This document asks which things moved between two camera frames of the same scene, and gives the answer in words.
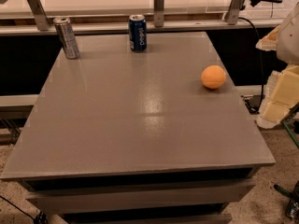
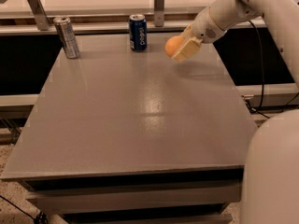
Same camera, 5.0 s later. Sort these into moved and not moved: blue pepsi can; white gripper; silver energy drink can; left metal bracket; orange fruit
Moved: orange fruit; white gripper
Not moved: blue pepsi can; silver energy drink can; left metal bracket
